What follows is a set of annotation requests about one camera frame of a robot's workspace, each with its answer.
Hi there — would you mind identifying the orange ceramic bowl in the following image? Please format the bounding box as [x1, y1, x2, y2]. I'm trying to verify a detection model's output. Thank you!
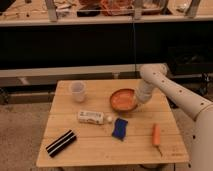
[110, 88, 137, 112]

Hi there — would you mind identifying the white plastic bottle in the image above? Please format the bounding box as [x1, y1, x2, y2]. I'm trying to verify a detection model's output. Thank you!
[77, 110, 113, 125]

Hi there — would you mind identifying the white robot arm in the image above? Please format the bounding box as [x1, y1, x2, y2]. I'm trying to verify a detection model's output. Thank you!
[135, 64, 213, 171]

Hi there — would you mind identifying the clear plastic cup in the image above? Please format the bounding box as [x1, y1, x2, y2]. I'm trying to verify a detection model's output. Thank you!
[69, 81, 86, 102]

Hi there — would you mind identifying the wooden table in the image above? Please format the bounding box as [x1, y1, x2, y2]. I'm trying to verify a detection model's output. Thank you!
[37, 79, 189, 167]

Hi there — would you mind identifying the orange carrot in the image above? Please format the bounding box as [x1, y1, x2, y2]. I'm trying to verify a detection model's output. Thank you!
[152, 123, 163, 156]

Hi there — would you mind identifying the black striped box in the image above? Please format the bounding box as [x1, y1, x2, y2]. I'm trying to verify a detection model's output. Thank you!
[46, 130, 77, 157]

